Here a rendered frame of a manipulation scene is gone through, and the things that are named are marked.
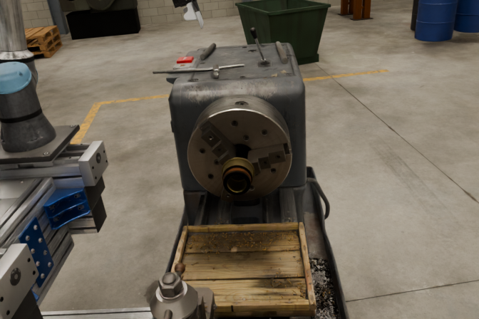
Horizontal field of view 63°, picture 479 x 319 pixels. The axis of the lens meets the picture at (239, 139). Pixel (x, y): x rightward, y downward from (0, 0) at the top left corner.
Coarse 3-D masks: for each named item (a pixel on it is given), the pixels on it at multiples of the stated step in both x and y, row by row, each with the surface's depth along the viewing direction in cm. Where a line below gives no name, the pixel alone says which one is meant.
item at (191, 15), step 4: (188, 4) 134; (188, 8) 134; (192, 8) 134; (188, 12) 134; (192, 12) 134; (196, 12) 133; (184, 16) 134; (188, 16) 134; (192, 16) 134; (196, 16) 133; (200, 16) 133; (188, 20) 134; (192, 20) 134; (200, 20) 133; (200, 24) 134
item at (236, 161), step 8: (232, 160) 109; (240, 160) 108; (224, 168) 109; (232, 168) 106; (240, 168) 106; (248, 168) 107; (224, 176) 106; (232, 176) 104; (240, 176) 104; (248, 176) 105; (224, 184) 106; (232, 184) 110; (240, 184) 110; (248, 184) 105; (232, 192) 107; (240, 192) 107
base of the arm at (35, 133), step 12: (0, 120) 114; (12, 120) 112; (24, 120) 113; (36, 120) 116; (12, 132) 113; (24, 132) 114; (36, 132) 116; (48, 132) 119; (12, 144) 114; (24, 144) 114; (36, 144) 116
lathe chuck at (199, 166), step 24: (216, 120) 113; (240, 120) 113; (264, 120) 113; (192, 144) 117; (264, 144) 116; (288, 144) 119; (192, 168) 121; (216, 168) 120; (288, 168) 119; (216, 192) 124; (264, 192) 123
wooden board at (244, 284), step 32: (224, 224) 118; (256, 224) 117; (288, 224) 116; (192, 256) 110; (224, 256) 109; (256, 256) 108; (288, 256) 107; (224, 288) 98; (256, 288) 98; (288, 288) 97
